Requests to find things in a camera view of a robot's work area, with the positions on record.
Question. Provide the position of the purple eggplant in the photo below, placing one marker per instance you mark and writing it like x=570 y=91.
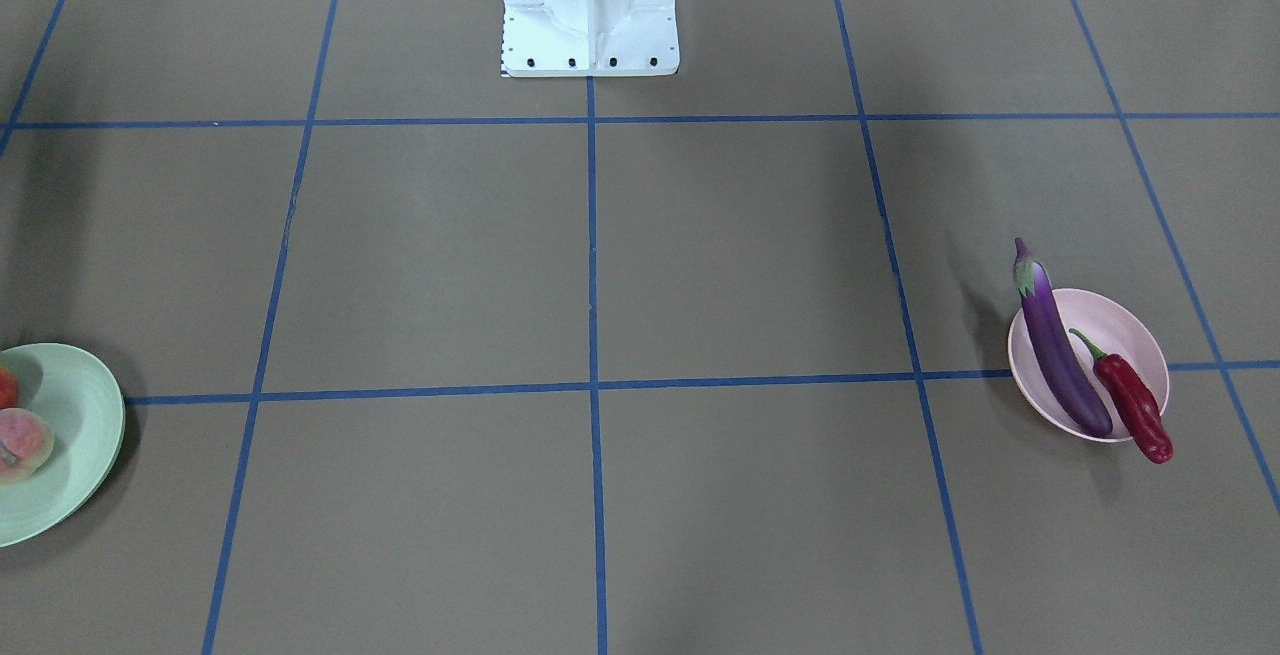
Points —
x=1049 y=340

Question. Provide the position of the red chili pepper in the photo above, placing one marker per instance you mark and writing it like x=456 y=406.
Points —
x=1135 y=403

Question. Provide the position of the yellow pink peach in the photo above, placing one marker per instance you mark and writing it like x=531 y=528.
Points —
x=27 y=441

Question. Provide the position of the white metal stand base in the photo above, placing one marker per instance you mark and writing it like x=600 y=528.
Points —
x=589 y=38

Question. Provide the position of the pink plate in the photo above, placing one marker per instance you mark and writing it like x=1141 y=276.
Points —
x=1114 y=330

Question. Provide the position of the green plate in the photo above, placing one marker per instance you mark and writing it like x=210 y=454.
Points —
x=77 y=395

